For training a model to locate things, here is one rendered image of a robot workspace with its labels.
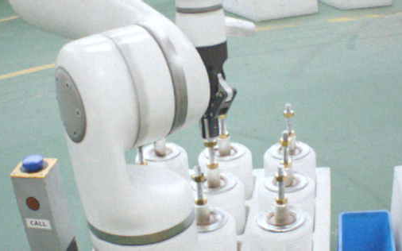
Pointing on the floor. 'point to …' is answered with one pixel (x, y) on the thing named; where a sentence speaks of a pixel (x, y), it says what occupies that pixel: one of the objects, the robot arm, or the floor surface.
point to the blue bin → (365, 231)
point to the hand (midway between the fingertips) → (209, 127)
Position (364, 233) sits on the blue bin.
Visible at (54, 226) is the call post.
